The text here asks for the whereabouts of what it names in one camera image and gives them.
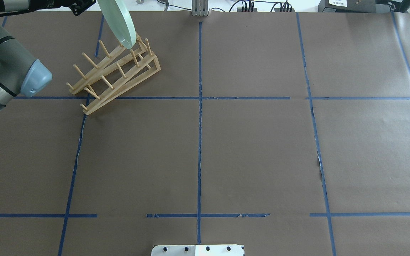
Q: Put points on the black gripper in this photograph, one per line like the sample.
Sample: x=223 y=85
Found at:
x=50 y=3

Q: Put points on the light green ceramic plate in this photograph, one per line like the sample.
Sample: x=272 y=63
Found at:
x=119 y=21

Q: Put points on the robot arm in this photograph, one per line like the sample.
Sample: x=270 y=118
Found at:
x=20 y=71

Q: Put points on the wooden plate rack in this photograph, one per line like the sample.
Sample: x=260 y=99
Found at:
x=116 y=73

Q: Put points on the black box with label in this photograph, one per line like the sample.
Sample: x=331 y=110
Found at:
x=353 y=6

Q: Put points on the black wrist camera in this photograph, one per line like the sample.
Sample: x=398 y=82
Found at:
x=80 y=6

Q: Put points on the aluminium frame post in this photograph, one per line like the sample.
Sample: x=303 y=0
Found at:
x=199 y=8

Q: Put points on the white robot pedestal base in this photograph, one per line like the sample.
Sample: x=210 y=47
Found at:
x=199 y=250

